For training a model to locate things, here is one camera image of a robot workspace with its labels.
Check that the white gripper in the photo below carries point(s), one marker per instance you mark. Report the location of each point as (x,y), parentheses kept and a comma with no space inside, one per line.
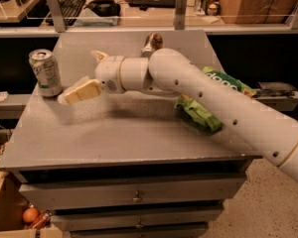
(109,72)

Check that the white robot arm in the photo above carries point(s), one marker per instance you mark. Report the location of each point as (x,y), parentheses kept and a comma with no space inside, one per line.
(169,73)

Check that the brown soda can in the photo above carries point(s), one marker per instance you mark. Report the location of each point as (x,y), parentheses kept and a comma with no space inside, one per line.
(153,43)

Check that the black headphones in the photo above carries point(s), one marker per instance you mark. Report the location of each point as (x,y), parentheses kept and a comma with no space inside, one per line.
(104,8)

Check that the black keyboard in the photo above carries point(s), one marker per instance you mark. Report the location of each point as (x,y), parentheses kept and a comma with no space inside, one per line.
(63,13)

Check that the black laptop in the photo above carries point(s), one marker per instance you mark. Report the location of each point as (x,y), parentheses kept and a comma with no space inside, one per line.
(153,3)

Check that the grey drawer cabinet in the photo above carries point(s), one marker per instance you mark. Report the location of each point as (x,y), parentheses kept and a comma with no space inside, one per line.
(83,163)

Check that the green dang chips bag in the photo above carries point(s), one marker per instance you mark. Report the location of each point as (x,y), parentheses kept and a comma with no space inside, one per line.
(198,113)

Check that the small jar on desk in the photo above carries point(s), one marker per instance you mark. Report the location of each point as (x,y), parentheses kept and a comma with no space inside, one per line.
(212,9)

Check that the top drawer knob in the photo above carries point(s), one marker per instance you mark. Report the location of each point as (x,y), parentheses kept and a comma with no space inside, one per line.
(137,198)

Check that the drawer knob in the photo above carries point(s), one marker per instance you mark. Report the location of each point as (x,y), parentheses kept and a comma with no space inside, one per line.
(137,198)
(139,224)

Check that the orange bottle in box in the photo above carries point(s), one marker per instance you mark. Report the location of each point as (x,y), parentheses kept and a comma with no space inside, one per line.
(41,221)

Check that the orange round fruit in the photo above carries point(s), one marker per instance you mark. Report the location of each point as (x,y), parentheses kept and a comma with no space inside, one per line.
(30,214)

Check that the cardboard box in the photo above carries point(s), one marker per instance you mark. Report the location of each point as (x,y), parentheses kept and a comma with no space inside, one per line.
(12,205)

